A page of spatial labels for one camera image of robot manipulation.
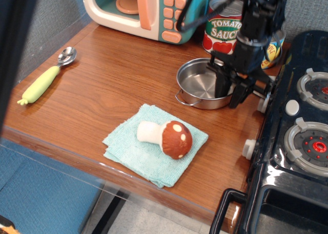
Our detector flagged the black toy stove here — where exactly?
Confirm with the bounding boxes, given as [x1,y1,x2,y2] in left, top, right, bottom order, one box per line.
[210,30,327,233]

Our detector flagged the pineapple slices can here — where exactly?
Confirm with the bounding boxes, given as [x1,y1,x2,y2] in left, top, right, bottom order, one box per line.
[261,30,286,70]

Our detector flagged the small stainless steel pan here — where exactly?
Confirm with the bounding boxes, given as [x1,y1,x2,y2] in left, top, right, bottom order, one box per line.
[175,58,234,110]

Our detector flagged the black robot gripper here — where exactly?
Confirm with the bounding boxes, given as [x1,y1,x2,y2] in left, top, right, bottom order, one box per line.
[209,40,273,108]

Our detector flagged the plush brown mushroom toy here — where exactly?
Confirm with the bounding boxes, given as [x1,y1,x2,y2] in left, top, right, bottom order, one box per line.
[137,121,193,160]

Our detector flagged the tomato sauce can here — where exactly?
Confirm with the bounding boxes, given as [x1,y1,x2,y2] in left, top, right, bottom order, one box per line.
[202,0,243,54]

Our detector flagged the light teal folded cloth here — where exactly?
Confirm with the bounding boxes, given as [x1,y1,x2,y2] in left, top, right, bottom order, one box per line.
[103,104,209,188]

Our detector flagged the spoon with green handle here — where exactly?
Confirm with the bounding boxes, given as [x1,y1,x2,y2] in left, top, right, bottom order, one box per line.
[17,47,77,106]

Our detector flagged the black braided cable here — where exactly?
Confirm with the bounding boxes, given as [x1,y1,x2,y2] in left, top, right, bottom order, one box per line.
[175,0,235,33]

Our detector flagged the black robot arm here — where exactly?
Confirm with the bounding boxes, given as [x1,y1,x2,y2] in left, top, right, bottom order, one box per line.
[208,0,287,108]

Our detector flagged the toy microwave teal and cream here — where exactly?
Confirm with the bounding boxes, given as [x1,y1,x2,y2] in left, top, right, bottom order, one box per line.
[84,0,196,45]

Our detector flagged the clear acrylic table guard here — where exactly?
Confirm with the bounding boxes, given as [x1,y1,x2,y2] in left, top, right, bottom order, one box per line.
[1,128,215,233]

